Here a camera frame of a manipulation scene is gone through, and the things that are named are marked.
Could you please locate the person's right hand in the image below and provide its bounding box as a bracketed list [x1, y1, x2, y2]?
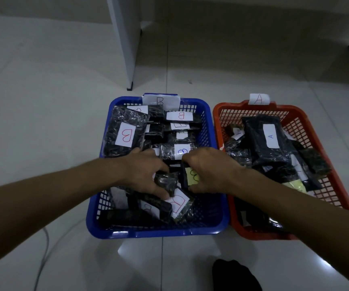
[182, 147, 245, 194]

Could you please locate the person's left hand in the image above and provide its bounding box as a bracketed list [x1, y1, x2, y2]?
[118, 147, 171, 200]

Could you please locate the blue plastic basket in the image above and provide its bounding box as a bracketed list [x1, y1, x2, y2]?
[86, 93, 230, 239]

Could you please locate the red plastic basket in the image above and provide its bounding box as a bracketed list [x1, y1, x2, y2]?
[213, 99, 349, 241]

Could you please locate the person's left forearm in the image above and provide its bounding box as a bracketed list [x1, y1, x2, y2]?
[0, 157, 126, 273]

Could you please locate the person's right forearm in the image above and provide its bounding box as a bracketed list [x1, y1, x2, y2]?
[232, 168, 349, 291]

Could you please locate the person's black trouser leg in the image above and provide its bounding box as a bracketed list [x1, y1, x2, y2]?
[212, 259, 263, 291]

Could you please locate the large white paper tag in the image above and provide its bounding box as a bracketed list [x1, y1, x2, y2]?
[143, 93, 181, 111]

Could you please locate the small white paper tag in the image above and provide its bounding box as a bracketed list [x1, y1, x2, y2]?
[248, 93, 270, 105]

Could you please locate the thin white cable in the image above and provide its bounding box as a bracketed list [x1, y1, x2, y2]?
[34, 227, 50, 291]

